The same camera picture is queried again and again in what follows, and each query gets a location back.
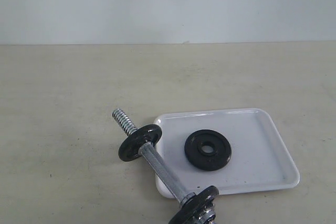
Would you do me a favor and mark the chrome threaded dumbbell bar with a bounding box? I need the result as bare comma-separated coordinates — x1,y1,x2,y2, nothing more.
112,108,218,224

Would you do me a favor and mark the white plastic tray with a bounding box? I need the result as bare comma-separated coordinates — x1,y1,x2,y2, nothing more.
154,108,300,195

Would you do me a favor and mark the black weight plate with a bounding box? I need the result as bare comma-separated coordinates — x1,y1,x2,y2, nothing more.
184,129,232,171

